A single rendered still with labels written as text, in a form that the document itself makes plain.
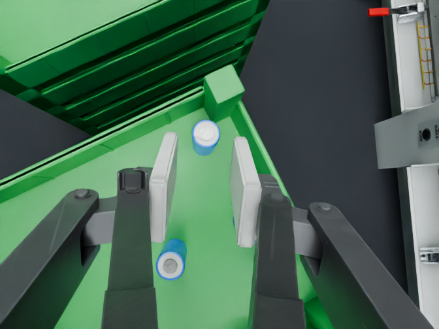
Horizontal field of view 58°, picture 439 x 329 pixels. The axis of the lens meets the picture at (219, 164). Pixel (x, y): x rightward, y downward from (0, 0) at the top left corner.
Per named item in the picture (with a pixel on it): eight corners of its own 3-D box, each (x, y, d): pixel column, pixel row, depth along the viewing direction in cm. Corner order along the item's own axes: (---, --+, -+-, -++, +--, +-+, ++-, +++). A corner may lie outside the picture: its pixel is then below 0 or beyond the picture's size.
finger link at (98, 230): (142, 250, 15) (64, 247, 15) (157, 194, 20) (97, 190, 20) (142, 217, 15) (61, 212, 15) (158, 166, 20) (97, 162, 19)
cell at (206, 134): (198, 159, 32) (199, 152, 25) (188, 139, 32) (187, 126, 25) (219, 149, 32) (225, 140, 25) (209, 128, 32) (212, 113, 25)
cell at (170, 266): (170, 266, 31) (162, 286, 25) (159, 245, 31) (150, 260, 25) (191, 255, 31) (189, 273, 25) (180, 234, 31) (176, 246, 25)
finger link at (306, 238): (264, 223, 15) (341, 228, 15) (251, 172, 20) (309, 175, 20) (260, 256, 16) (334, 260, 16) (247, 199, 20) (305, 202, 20)
